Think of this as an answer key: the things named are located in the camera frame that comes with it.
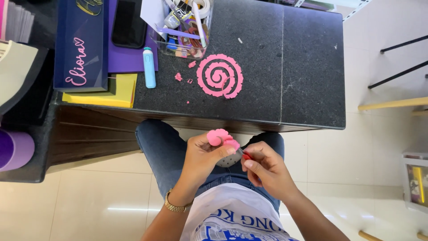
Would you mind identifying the person's right hand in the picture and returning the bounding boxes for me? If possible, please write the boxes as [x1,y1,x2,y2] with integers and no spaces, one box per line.
[241,141,302,203]

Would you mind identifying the person's left hand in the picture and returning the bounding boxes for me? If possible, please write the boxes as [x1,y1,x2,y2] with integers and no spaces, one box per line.
[169,132,237,202]

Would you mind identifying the pink paper flower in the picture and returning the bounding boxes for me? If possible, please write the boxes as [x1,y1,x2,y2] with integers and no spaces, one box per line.
[206,129,241,151]

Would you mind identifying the grey perforated clog shoe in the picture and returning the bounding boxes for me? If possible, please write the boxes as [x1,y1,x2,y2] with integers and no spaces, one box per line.
[216,149,243,168]

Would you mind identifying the blue jeans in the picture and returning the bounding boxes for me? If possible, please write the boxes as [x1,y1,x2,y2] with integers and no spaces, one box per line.
[135,119,285,215]

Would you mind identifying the gold wrist watch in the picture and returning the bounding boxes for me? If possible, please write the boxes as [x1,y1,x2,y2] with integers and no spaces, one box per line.
[164,188,195,213]

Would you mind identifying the white printed t-shirt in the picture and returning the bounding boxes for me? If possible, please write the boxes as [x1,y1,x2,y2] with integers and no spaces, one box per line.
[180,182,300,241]

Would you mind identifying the pink spiral paper cutout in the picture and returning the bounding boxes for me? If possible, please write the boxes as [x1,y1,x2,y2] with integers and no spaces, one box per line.
[196,54,244,100]

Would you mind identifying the light blue glue pen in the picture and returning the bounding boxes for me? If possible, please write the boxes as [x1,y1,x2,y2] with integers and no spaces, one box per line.
[143,47,157,89]

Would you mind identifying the yellow paper stack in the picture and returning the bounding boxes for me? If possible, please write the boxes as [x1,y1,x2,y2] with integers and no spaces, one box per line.
[62,73,138,109]

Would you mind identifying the clear plastic supplies container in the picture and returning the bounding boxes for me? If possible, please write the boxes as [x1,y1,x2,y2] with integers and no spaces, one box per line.
[148,0,215,60]

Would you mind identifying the purple paper sheet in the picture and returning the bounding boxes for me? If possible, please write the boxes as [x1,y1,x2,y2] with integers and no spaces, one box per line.
[107,0,159,74]

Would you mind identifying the wooden stool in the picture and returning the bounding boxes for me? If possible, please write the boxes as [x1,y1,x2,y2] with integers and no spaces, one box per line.
[357,96,428,117]

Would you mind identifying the white stick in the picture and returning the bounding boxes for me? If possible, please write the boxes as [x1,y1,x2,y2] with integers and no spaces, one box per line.
[191,2,208,48]

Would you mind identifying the clear plastic storage box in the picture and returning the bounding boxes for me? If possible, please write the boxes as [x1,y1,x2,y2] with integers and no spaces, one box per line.
[401,152,428,215]

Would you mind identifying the small glue bottle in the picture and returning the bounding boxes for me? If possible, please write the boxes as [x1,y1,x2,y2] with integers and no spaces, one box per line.
[163,10,192,29]

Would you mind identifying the black smartphone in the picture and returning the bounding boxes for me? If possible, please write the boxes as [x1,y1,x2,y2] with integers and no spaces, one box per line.
[111,0,148,50]

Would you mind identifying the white tape roll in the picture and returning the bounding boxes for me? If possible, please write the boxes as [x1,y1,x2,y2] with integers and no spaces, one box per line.
[192,0,213,19]

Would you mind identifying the white paper sheet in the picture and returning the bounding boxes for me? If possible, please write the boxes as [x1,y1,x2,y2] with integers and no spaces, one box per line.
[140,0,172,31]

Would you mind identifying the black metal rack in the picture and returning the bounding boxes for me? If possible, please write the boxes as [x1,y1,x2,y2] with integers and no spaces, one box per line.
[367,33,428,90]

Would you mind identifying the navy box with pink script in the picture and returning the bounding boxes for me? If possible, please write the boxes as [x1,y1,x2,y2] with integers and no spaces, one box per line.
[53,0,109,93]

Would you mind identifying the purple paper roll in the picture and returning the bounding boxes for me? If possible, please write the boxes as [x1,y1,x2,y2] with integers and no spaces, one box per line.
[0,129,35,173]

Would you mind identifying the stack of white sheets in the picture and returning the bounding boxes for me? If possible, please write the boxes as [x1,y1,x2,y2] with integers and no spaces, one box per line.
[0,0,36,44]

